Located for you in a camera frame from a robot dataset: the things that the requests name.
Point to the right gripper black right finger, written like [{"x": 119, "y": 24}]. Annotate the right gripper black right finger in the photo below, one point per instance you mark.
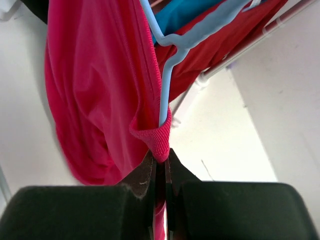
[{"x": 225, "y": 210}]

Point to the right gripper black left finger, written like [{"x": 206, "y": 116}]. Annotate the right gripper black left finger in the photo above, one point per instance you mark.
[{"x": 124, "y": 211}]

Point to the magenta t-shirt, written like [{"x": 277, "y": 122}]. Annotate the magenta t-shirt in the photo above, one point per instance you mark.
[{"x": 103, "y": 86}]

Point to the light blue wire hanger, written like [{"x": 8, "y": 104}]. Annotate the light blue wire hanger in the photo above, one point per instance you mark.
[{"x": 212, "y": 23}]

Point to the dark red t-shirt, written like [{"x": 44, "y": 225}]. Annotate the dark red t-shirt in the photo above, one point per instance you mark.
[{"x": 216, "y": 47}]

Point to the teal t-shirt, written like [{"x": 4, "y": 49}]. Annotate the teal t-shirt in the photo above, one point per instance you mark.
[{"x": 178, "y": 13}]

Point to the black t-shirt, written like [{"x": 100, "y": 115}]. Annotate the black t-shirt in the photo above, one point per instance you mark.
[{"x": 39, "y": 8}]

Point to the silver clothes rack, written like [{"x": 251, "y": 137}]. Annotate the silver clothes rack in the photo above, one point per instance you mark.
[{"x": 202, "y": 81}]

